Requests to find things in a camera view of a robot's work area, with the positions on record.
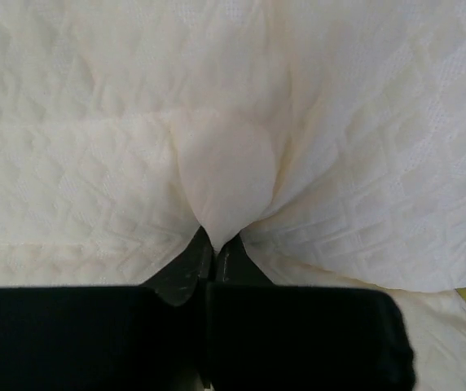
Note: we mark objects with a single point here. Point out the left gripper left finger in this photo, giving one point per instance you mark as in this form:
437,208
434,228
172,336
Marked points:
163,326

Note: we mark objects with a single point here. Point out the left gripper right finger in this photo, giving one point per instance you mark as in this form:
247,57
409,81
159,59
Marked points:
229,334

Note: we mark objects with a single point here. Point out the cream memory foam pillow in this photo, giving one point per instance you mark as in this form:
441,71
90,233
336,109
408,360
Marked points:
329,135

